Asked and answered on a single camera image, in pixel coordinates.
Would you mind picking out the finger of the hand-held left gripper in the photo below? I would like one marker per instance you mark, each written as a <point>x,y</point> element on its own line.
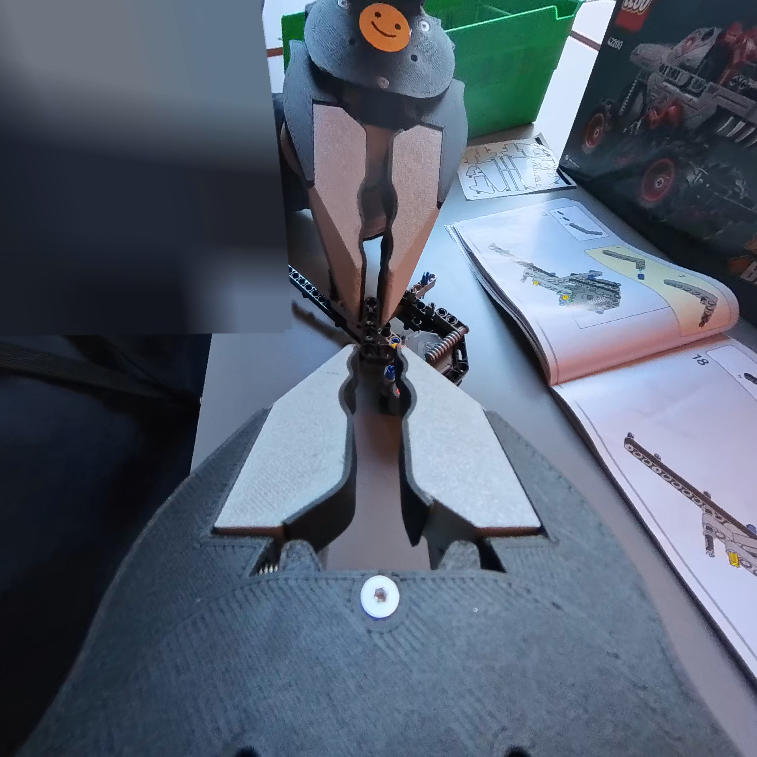
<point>337,177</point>
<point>417,189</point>

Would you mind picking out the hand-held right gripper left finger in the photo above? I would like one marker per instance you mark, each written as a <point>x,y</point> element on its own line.
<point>295,467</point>

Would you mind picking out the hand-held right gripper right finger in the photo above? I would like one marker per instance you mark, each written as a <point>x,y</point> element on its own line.
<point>467,467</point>

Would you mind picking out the grey and black lego assembly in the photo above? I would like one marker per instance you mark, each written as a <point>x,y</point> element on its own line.
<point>443,346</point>

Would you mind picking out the lego instruction booklet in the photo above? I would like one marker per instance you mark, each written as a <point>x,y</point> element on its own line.
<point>591,331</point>

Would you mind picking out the dark lego set box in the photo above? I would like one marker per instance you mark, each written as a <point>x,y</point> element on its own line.
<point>680,118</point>

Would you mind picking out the white sticker sheet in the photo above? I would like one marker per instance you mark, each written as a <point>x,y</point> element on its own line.
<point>508,171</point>

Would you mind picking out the green plastic bin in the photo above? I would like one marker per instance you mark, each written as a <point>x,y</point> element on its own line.
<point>508,65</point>

